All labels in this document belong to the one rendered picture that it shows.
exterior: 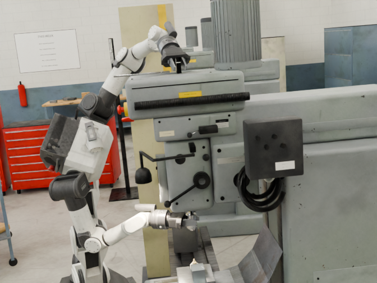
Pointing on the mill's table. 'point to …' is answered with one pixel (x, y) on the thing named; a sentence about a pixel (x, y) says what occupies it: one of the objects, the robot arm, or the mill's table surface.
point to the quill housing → (189, 198)
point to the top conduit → (192, 101)
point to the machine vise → (225, 276)
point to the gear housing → (170, 131)
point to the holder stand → (185, 240)
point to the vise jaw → (184, 274)
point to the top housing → (183, 91)
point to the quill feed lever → (202, 181)
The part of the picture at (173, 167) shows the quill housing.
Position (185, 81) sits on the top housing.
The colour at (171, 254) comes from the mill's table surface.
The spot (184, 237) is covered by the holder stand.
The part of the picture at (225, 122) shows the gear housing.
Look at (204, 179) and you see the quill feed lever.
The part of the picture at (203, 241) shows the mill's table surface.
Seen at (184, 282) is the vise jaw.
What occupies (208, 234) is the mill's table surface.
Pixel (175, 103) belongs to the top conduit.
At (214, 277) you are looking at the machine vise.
